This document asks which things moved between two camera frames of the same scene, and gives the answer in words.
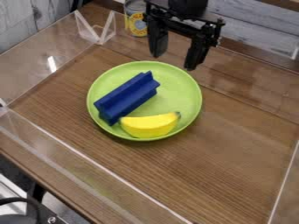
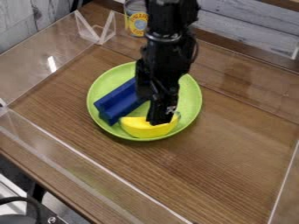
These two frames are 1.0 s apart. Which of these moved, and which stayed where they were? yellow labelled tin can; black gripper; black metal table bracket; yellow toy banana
Moved: black gripper
Stayed: black metal table bracket; yellow labelled tin can; yellow toy banana
